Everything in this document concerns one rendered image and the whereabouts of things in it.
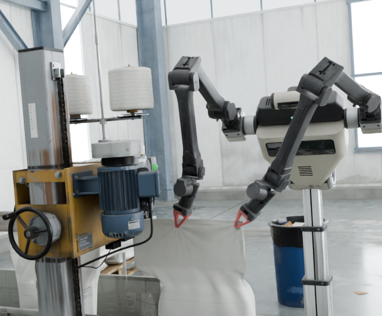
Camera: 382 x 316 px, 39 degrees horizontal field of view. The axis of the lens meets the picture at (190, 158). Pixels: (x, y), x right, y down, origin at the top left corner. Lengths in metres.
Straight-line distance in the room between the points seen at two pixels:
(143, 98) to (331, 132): 0.82
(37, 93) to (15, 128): 5.87
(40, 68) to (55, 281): 0.74
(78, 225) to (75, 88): 0.54
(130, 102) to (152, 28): 9.11
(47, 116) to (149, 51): 9.16
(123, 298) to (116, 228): 0.97
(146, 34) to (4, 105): 4.30
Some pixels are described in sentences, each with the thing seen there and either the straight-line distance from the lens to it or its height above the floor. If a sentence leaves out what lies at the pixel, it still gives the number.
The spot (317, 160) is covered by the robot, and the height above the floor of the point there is 1.27.
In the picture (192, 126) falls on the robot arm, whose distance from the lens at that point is 2.05.
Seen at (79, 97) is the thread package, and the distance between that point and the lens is 2.11.
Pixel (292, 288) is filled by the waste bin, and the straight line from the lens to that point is 4.35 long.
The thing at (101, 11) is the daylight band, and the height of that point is 3.68.
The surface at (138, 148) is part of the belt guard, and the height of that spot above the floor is 1.39.
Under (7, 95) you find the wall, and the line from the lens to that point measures 7.73.
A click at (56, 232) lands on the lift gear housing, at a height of 1.12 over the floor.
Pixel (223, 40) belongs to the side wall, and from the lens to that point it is 10.66.
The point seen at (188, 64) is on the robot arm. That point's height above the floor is 1.68.
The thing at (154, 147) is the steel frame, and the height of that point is 1.13.
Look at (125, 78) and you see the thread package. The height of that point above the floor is 1.64.
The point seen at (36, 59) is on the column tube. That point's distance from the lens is 1.93.
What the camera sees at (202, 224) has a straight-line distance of 2.14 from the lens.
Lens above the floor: 1.44
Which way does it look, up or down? 3 degrees down
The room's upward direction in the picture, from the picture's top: 4 degrees counter-clockwise
